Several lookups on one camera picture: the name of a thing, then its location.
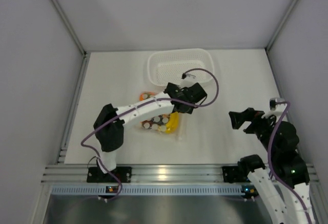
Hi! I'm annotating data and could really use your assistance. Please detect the aluminium mounting rail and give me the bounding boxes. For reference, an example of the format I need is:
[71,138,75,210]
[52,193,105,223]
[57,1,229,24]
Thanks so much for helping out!
[40,164,320,185]

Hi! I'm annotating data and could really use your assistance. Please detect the orange fake carrot slices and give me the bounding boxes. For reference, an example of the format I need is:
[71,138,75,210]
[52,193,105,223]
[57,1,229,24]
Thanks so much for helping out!
[139,91,157,101]

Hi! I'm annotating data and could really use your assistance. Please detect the slotted grey cable duct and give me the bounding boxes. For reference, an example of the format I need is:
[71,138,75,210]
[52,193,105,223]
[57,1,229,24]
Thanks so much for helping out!
[51,185,255,196]

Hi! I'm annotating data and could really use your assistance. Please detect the clear zip top bag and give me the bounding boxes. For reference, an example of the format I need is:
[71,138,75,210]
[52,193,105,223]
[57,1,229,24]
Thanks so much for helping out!
[135,90,188,144]

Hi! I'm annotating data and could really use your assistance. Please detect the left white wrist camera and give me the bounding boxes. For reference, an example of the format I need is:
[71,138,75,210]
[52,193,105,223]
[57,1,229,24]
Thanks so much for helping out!
[179,73,197,88]

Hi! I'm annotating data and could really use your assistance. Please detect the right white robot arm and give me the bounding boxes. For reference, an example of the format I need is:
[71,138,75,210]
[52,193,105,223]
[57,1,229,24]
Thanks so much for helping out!
[229,101,316,223]

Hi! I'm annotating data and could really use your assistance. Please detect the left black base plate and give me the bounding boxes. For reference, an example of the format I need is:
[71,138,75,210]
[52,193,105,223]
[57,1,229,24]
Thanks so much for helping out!
[87,167,132,183]

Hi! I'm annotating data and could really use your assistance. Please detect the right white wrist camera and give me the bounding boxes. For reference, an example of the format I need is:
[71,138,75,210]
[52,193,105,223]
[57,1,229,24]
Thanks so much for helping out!
[269,97,285,111]

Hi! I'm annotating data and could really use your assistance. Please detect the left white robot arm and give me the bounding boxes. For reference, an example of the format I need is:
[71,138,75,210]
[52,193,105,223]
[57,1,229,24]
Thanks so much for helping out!
[93,83,207,183]

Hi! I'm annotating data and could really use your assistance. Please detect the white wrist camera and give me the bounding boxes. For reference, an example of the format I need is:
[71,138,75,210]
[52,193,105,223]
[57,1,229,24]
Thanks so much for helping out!
[269,97,285,111]
[179,73,197,88]

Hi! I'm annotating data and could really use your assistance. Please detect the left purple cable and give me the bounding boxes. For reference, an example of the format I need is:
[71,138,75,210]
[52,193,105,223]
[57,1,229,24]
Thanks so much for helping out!
[81,68,220,200]

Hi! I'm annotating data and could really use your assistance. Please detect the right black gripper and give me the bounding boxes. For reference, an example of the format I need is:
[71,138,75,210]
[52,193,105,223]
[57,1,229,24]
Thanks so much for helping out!
[229,107,279,156]

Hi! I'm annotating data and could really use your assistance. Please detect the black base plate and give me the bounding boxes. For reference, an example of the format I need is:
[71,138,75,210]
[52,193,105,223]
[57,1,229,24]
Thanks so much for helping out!
[87,167,132,183]
[222,166,248,184]

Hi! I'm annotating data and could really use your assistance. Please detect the yellow fake banana bunch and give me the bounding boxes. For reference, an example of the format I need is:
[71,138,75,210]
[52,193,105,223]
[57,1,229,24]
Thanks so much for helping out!
[162,112,179,134]

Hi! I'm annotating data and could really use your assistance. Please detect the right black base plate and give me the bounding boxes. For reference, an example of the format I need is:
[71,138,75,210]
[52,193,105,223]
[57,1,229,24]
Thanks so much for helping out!
[222,166,248,184]

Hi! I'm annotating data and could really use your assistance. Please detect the white perforated plastic basket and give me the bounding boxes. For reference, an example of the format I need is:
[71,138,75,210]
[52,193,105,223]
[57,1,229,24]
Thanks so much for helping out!
[147,48,215,87]

